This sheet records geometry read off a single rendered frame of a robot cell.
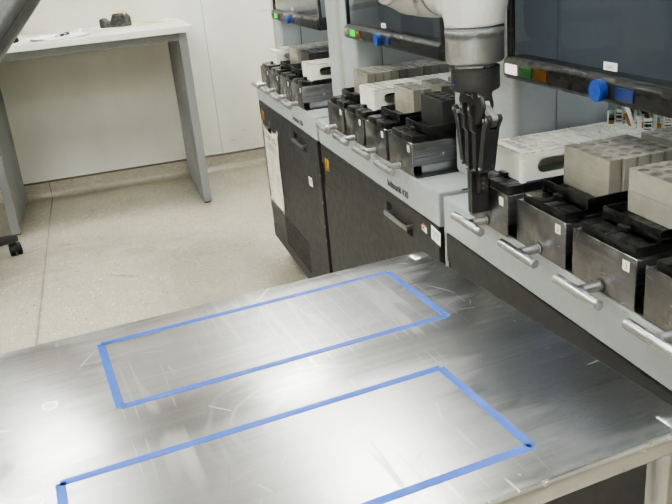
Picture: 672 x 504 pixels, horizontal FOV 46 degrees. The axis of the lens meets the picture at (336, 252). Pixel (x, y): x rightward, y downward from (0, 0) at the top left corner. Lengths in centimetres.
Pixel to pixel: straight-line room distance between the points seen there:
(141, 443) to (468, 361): 30
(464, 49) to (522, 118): 24
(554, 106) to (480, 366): 77
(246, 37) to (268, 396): 407
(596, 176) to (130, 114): 374
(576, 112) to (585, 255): 42
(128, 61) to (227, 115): 63
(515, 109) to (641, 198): 36
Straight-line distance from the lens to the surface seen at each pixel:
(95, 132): 469
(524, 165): 127
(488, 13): 120
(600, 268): 108
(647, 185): 110
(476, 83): 122
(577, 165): 122
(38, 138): 470
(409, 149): 162
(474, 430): 65
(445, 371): 73
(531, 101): 140
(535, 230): 120
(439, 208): 152
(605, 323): 110
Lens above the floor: 119
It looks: 21 degrees down
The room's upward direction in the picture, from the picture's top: 5 degrees counter-clockwise
